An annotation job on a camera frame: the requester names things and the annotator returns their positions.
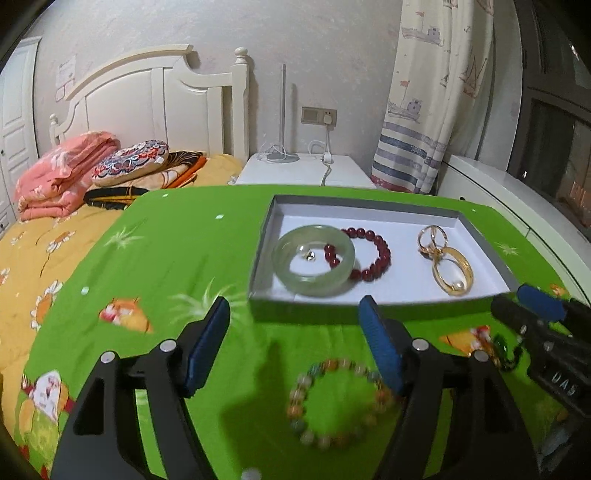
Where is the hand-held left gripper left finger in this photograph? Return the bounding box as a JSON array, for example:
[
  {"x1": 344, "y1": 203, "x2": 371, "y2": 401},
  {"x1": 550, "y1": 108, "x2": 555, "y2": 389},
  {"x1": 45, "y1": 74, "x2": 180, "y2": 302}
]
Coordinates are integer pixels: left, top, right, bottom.
[{"x1": 50, "y1": 296, "x2": 232, "y2": 480}]

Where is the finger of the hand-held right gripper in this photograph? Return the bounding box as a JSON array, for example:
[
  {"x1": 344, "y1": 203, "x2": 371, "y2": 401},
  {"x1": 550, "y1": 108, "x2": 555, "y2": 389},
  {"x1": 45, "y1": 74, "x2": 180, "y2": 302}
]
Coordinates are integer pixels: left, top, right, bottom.
[
  {"x1": 490, "y1": 294, "x2": 555, "y2": 342},
  {"x1": 516, "y1": 284, "x2": 591, "y2": 335}
]

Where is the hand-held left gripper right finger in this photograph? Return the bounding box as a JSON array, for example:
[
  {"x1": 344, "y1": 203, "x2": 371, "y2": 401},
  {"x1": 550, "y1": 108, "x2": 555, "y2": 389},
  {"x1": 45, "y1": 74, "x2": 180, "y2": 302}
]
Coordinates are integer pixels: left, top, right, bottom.
[{"x1": 359, "y1": 294, "x2": 541, "y2": 480}]

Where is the dark green pendant black cord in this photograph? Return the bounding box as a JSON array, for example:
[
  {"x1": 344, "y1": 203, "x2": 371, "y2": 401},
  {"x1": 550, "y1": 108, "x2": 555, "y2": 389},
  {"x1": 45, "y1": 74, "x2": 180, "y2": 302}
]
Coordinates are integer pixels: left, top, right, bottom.
[{"x1": 492, "y1": 336, "x2": 525, "y2": 372}]

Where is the grey cardboard box tray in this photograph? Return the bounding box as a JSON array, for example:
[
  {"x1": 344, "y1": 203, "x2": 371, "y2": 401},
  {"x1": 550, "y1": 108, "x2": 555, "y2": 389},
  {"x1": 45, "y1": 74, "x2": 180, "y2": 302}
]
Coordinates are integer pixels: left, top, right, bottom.
[{"x1": 248, "y1": 195, "x2": 520, "y2": 324}]

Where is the gold bangle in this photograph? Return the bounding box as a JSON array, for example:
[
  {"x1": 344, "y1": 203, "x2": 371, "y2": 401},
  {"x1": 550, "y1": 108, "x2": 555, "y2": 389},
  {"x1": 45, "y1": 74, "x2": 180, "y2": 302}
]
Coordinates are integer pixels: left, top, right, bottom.
[{"x1": 431, "y1": 246, "x2": 475, "y2": 296}]

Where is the dark red bead bracelet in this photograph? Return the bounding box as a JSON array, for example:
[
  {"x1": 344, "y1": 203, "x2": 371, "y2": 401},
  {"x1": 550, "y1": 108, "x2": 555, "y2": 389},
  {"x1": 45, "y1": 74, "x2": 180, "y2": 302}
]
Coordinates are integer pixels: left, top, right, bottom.
[{"x1": 323, "y1": 226, "x2": 392, "y2": 282}]

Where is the multicoloured stone bead bracelet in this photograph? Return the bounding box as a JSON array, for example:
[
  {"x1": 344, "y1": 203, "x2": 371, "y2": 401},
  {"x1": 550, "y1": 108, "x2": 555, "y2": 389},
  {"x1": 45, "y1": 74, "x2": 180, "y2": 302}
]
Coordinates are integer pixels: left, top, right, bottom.
[{"x1": 288, "y1": 357, "x2": 398, "y2": 448}]

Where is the gold flower ring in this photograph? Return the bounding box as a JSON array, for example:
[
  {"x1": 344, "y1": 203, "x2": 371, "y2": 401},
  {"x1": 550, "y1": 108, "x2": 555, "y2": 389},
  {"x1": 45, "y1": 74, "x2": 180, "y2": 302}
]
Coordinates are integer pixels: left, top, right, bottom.
[{"x1": 417, "y1": 224, "x2": 448, "y2": 259}]

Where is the pale green jade bangle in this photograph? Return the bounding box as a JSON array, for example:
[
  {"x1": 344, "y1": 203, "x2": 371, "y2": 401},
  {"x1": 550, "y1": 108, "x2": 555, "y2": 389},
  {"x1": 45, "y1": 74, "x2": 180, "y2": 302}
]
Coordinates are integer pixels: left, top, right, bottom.
[{"x1": 271, "y1": 224, "x2": 356, "y2": 295}]

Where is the green cartoon print tablecloth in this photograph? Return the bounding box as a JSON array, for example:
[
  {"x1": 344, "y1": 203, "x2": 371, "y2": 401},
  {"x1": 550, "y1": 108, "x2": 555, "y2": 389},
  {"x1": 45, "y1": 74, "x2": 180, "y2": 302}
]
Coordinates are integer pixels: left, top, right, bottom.
[{"x1": 14, "y1": 184, "x2": 591, "y2": 480}]

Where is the white window sill cabinet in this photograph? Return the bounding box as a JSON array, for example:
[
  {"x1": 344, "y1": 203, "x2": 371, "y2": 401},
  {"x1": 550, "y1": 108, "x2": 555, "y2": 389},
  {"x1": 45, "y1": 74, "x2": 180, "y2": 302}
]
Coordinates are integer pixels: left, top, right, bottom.
[{"x1": 436, "y1": 154, "x2": 591, "y2": 296}]

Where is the black and yellow blanket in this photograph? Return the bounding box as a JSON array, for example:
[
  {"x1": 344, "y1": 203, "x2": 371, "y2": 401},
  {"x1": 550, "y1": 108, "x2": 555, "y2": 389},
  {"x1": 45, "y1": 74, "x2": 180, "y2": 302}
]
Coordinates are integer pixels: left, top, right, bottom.
[{"x1": 83, "y1": 150, "x2": 208, "y2": 210}]

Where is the dark framed window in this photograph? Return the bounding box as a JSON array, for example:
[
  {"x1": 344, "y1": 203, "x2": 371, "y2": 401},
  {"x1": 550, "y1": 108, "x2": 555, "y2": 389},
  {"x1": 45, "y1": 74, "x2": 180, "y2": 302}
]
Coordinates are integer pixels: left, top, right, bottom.
[{"x1": 508, "y1": 0, "x2": 591, "y2": 217}]

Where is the yellow daisy print quilt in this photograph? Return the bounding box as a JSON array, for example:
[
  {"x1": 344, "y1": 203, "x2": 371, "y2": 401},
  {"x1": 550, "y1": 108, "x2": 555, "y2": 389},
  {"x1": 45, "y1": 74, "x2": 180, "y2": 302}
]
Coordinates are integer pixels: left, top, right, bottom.
[{"x1": 0, "y1": 154, "x2": 245, "y2": 444}]

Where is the white nightstand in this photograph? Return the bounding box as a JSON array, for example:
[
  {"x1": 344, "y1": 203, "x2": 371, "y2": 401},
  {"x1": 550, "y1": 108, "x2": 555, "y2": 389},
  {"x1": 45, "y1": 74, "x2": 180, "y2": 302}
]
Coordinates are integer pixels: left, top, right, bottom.
[{"x1": 228, "y1": 153, "x2": 377, "y2": 190}]

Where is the embroidered patterned pillow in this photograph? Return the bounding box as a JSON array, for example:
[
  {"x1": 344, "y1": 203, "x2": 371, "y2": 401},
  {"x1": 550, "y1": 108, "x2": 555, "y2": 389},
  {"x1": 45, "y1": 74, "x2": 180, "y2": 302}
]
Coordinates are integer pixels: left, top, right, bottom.
[{"x1": 91, "y1": 141, "x2": 171, "y2": 188}]

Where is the pink folded quilt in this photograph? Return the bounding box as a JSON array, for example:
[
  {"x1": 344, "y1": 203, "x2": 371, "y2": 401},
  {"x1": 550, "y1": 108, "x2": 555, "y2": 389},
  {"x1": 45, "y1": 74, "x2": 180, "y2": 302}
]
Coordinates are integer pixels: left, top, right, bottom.
[{"x1": 14, "y1": 131, "x2": 122, "y2": 221}]

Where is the boat print curtain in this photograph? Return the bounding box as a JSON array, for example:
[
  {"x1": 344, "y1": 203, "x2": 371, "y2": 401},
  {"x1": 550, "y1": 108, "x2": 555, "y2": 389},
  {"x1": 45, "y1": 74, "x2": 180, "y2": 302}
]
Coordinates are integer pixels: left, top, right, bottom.
[{"x1": 370, "y1": 0, "x2": 495, "y2": 195}]

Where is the slim grey lamp stand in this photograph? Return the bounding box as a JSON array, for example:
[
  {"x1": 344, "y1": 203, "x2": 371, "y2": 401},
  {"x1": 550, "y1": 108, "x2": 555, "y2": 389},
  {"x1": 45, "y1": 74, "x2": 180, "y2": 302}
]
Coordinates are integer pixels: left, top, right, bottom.
[{"x1": 265, "y1": 64, "x2": 300, "y2": 164}]

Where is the white wooden headboard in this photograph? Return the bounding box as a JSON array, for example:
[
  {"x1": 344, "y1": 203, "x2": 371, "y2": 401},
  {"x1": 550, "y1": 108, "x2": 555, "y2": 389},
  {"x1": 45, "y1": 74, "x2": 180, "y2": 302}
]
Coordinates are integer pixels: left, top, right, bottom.
[{"x1": 48, "y1": 44, "x2": 250, "y2": 160}]

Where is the white wardrobe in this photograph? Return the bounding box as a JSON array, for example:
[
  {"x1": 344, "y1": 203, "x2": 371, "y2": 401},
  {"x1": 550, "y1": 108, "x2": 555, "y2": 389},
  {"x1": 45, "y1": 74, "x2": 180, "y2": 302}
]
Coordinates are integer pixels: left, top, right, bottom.
[{"x1": 0, "y1": 37, "x2": 42, "y2": 232}]

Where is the white charger with cable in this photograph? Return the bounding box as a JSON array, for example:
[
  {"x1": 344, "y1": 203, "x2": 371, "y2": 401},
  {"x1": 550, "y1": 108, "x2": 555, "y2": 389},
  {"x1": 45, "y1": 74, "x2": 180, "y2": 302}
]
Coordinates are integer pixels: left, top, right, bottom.
[{"x1": 309, "y1": 113, "x2": 335, "y2": 185}]

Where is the grey wall socket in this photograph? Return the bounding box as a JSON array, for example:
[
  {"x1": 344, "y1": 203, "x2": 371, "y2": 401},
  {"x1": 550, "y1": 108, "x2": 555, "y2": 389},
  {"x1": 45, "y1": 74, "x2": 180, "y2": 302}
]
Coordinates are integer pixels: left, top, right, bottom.
[{"x1": 301, "y1": 107, "x2": 338, "y2": 125}]

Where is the white wall paper note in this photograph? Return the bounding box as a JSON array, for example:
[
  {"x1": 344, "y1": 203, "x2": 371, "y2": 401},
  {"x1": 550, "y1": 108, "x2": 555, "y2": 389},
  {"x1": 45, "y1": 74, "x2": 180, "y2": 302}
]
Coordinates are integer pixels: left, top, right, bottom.
[{"x1": 55, "y1": 54, "x2": 77, "y2": 102}]

